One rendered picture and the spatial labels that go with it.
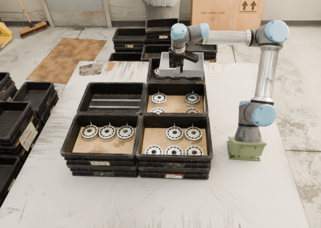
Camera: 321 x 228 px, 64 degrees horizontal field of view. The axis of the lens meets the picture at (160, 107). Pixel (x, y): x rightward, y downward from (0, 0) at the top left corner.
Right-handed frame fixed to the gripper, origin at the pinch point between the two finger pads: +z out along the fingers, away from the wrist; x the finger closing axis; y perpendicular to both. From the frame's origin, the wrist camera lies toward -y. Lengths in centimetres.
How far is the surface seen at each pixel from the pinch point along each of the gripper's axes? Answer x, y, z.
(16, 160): 34, 127, 64
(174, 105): 9.5, 4.3, 23.7
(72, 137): 38, 63, 9
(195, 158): 53, -5, 1
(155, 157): 53, 15, 1
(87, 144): 40, 56, 15
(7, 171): 40, 139, 73
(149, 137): 35.4, 19.4, 16.1
